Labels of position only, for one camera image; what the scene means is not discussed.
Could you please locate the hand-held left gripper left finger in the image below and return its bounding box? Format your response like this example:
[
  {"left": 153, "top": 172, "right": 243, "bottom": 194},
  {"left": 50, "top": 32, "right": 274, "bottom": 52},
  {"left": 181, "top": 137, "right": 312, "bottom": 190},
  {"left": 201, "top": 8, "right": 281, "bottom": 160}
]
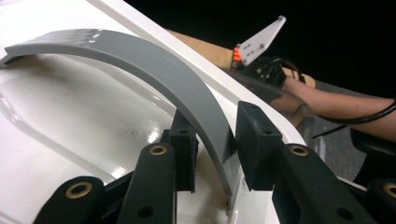
[{"left": 162, "top": 108, "right": 200, "bottom": 192}]

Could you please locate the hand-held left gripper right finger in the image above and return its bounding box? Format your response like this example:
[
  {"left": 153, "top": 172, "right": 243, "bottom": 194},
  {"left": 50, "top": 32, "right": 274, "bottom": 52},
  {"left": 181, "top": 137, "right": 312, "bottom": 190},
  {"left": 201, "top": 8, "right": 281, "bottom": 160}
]
[{"left": 235, "top": 101, "right": 284, "bottom": 191}]

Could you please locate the white box lid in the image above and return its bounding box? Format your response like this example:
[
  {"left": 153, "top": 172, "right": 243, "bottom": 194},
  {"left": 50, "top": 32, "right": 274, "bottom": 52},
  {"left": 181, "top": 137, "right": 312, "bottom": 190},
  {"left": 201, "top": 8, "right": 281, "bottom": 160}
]
[{"left": 0, "top": 0, "right": 307, "bottom": 224}]

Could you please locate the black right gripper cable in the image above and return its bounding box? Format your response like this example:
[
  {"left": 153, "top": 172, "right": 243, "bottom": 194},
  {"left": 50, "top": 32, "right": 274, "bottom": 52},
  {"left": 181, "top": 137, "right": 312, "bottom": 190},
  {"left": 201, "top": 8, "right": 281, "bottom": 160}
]
[{"left": 274, "top": 57, "right": 396, "bottom": 125}]

